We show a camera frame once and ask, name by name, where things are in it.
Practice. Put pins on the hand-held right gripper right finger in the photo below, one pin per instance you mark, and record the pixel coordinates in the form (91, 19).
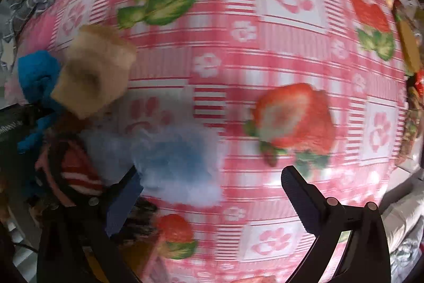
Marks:
(299, 203)

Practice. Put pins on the pile of snack packets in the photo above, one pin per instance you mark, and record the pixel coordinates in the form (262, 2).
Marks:
(409, 44)

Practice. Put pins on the blue knit item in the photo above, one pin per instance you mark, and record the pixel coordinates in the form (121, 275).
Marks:
(34, 70)

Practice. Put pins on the white quilt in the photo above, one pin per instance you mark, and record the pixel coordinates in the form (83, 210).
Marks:
(404, 213)

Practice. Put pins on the beige fuzzy sock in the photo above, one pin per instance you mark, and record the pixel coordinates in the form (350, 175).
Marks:
(92, 74)

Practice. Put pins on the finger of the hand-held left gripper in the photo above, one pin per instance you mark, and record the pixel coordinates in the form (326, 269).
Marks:
(41, 112)

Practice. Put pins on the light blue fluffy plush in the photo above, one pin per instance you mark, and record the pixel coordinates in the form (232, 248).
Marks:
(175, 157)

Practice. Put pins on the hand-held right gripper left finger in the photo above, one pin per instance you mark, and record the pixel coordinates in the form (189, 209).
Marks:
(124, 203)

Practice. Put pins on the fox print bag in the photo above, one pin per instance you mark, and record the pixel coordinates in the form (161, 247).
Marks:
(140, 256)

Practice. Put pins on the strawberry printed blanket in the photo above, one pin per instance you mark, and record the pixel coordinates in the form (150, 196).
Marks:
(251, 57)

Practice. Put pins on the leopard print soft item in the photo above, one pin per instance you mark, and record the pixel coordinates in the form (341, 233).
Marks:
(142, 220)

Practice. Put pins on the pink black striped knit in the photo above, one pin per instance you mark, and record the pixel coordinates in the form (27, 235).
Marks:
(79, 173)

